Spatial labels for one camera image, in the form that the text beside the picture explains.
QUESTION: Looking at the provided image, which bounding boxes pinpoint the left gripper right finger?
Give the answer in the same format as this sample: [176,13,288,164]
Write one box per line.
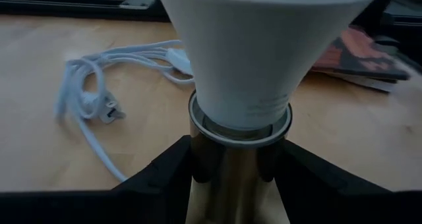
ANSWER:
[275,138,422,224]

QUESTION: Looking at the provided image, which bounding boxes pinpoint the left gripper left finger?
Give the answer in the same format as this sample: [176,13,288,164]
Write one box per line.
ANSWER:
[0,135,198,224]

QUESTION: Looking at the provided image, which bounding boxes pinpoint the white lightbulb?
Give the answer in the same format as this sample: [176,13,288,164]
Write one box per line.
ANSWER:
[154,0,386,130]

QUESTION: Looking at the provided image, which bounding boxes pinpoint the landscape illustrated book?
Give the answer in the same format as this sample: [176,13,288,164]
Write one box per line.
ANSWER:
[311,25,412,94]

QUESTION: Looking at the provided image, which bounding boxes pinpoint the white lamp cable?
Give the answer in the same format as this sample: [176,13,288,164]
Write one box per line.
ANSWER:
[53,38,196,182]

